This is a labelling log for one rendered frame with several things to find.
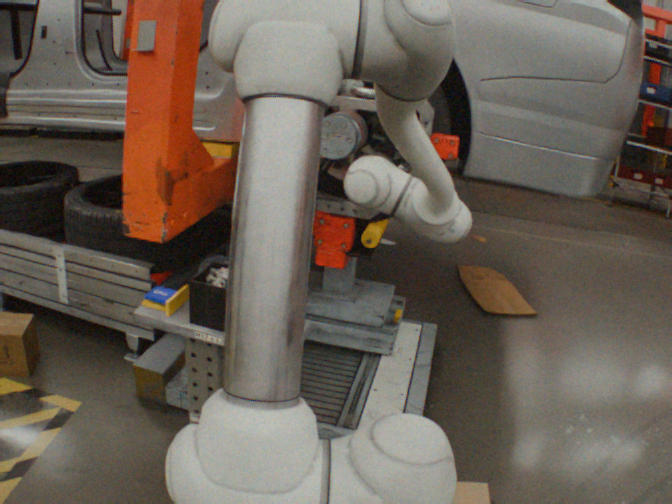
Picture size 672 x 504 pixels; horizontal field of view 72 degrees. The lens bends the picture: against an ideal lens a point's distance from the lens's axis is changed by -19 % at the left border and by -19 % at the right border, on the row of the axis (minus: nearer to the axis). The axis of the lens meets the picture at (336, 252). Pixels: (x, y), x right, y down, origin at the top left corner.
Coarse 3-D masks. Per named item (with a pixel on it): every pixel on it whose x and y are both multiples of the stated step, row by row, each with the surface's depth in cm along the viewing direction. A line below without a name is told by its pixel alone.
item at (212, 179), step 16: (192, 144) 170; (192, 160) 173; (208, 160) 185; (224, 160) 199; (192, 176) 174; (208, 176) 183; (224, 176) 197; (192, 192) 173; (208, 192) 185; (224, 192) 200; (192, 208) 175; (208, 208) 188; (192, 224) 177
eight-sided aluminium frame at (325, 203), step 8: (424, 104) 166; (424, 112) 167; (432, 112) 166; (424, 120) 167; (432, 120) 167; (424, 128) 169; (416, 176) 174; (320, 200) 184; (328, 200) 183; (336, 200) 184; (344, 200) 186; (320, 208) 185; (328, 208) 184; (336, 208) 183; (344, 208) 187; (352, 208) 182; (360, 208) 181; (360, 216) 182; (368, 216) 182
